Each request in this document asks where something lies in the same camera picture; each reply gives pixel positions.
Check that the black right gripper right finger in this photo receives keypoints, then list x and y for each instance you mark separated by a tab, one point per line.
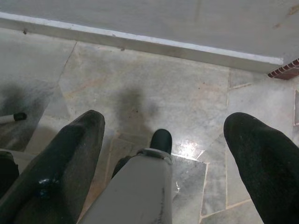
266	168

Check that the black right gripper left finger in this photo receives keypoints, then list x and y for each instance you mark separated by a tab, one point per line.
60	168

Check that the white marker with black cap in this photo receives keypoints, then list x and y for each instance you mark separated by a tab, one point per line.
16	117

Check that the silver robot right leg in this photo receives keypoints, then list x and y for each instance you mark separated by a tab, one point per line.
135	191

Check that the red brick edging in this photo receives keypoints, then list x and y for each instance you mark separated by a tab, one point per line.
283	70

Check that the black robot right foot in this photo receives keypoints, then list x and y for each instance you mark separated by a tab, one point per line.
161	141

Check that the white stone step ledge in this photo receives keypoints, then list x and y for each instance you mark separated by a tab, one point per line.
140	43

